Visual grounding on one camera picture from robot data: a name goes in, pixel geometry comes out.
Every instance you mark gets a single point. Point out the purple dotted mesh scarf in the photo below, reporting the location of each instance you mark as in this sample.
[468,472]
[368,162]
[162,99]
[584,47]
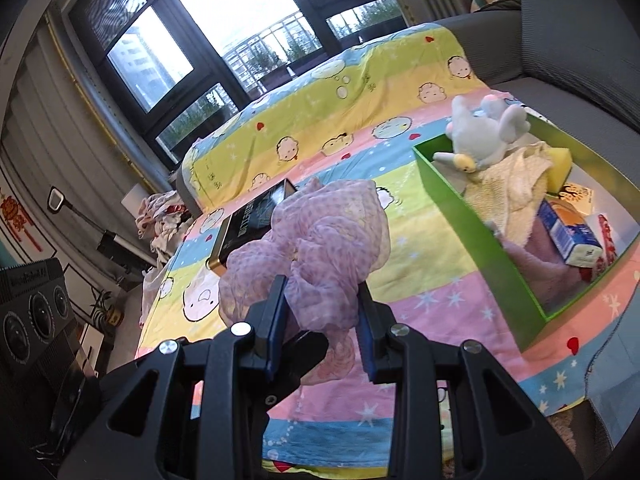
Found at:
[320,240]

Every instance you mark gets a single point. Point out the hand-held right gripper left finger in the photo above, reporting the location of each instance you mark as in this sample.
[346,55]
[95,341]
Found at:
[277,330]

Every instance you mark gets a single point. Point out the grey sofa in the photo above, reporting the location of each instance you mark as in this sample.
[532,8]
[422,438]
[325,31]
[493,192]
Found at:
[575,35]

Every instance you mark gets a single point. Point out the black book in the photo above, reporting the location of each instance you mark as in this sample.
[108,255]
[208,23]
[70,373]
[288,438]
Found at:
[250,225]

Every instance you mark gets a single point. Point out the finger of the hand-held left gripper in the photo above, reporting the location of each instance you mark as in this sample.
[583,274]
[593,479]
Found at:
[305,360]

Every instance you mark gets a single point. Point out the cartoon printed blanket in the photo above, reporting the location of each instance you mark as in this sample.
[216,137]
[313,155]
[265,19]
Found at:
[350,125]

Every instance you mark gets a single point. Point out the yellow terry towel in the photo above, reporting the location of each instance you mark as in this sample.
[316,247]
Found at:
[490,200]

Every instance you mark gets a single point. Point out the yellow sponge pack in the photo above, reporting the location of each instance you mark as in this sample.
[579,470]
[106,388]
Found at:
[560,165]

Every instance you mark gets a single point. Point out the white and blue plush toy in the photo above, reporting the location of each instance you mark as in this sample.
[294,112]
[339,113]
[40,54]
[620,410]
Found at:
[475,135]

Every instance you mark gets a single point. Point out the white container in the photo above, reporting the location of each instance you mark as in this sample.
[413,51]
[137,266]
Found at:
[135,200]

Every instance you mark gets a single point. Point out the brown fluffy rug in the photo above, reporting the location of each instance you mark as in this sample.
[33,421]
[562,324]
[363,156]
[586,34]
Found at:
[575,425]

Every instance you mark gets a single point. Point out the small potted plant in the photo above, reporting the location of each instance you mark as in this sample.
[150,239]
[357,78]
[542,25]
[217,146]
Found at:
[112,316]

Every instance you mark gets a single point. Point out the black appliance with round dials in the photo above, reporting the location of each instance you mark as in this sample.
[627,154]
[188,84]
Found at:
[35,310]

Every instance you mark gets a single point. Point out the green box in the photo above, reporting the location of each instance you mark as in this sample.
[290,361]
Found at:
[475,240]

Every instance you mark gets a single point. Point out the pink towel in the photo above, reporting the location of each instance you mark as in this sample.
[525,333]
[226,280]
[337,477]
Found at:
[530,260]

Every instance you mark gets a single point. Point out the blue and orange carton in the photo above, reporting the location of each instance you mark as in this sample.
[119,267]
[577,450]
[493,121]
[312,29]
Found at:
[565,235]

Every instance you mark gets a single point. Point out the pile of clothes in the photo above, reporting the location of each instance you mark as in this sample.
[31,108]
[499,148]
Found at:
[160,215]

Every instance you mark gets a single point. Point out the red knit sock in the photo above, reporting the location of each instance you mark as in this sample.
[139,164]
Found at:
[606,240]

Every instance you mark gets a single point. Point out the red wall ornament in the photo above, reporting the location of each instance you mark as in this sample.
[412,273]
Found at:
[15,217]

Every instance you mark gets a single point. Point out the white waffle towel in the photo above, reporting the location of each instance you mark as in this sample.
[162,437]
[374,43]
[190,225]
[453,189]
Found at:
[530,165]

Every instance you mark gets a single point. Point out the black framed window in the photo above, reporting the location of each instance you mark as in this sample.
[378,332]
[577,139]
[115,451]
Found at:
[235,5]

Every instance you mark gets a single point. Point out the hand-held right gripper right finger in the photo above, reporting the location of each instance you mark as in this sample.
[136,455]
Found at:
[365,350]

